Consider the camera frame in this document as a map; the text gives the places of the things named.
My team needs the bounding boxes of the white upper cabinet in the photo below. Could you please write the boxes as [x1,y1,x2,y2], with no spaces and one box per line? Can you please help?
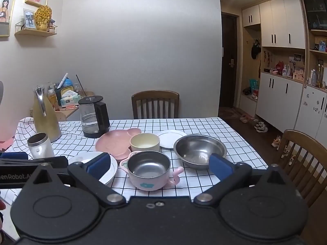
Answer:
[241,0,307,49]

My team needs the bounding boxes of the gold ornament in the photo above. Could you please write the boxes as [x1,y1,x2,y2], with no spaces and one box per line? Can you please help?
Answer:
[34,5,53,31]

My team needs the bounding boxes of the pink two-handled steel bowl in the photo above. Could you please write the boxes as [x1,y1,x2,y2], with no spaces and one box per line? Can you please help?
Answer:
[120,150,184,192]

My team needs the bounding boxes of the white steel-rimmed mug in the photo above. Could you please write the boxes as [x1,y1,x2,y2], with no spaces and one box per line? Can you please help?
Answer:
[27,133,55,160]

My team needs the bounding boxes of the pink divided plate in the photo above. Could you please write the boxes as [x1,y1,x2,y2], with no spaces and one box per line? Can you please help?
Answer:
[95,128,142,162]

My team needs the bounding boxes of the white stickered cabinet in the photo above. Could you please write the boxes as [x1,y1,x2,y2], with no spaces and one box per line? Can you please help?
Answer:
[294,85,327,145]

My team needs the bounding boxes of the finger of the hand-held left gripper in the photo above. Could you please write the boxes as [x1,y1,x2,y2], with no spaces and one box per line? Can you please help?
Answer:
[0,152,29,160]

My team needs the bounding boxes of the orange bottle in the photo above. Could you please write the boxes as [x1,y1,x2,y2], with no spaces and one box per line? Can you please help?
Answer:
[47,89,61,112]

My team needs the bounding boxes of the wooden wall shelf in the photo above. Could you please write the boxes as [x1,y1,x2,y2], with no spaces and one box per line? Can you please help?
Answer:
[15,22,58,37]

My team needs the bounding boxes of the black hanging bag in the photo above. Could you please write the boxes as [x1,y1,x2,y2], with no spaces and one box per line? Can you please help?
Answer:
[251,39,261,60]

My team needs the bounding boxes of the wooden slat-back chair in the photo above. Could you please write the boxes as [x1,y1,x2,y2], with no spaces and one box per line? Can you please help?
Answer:
[278,129,327,209]
[131,90,180,119]

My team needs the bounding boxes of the glass electric kettle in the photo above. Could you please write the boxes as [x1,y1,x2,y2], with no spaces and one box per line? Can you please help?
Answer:
[78,96,110,139]

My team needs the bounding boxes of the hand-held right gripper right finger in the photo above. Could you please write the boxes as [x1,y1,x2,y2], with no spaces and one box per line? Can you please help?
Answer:
[194,153,298,206]

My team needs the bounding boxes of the cream bowl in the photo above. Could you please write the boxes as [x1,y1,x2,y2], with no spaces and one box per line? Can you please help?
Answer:
[130,133,160,153]

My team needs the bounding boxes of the wooden display shelf unit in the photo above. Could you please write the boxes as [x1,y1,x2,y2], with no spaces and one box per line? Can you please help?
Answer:
[301,0,327,90]

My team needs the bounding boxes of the small white plate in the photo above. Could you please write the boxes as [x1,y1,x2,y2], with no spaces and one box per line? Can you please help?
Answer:
[157,130,189,149]

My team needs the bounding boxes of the white lower cabinet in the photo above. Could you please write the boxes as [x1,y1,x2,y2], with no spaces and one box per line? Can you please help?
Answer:
[255,72,304,134]

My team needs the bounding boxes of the pair of sneakers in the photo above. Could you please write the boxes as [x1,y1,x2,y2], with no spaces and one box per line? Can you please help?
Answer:
[254,121,269,133]

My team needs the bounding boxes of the green tissue box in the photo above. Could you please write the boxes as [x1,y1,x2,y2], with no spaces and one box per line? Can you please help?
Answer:
[61,92,82,107]

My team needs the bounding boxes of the gold thermos jug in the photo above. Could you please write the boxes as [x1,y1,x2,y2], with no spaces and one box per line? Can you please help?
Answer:
[33,87,62,143]

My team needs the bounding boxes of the wooden side table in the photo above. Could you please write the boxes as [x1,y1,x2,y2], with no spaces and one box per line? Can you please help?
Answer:
[29,91,95,122]

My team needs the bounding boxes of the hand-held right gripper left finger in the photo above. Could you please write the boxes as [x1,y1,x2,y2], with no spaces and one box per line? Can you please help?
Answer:
[24,153,126,206]

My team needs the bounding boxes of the large white plate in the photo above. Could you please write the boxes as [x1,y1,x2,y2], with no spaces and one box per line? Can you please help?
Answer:
[68,151,118,186]

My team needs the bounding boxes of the black checked white tablecloth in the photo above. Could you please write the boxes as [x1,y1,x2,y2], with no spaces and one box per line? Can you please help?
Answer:
[5,117,269,206]

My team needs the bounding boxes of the large framed poster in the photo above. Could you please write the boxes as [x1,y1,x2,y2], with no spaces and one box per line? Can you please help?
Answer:
[0,0,21,38]

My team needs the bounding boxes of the dark door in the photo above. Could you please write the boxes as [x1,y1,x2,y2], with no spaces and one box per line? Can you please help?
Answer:
[221,12,241,109]

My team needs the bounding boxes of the small photo frame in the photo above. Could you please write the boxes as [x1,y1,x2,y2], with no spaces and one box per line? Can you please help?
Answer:
[23,8,36,29]

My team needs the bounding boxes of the large steel bowl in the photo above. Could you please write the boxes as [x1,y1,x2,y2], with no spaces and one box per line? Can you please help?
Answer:
[173,134,228,170]

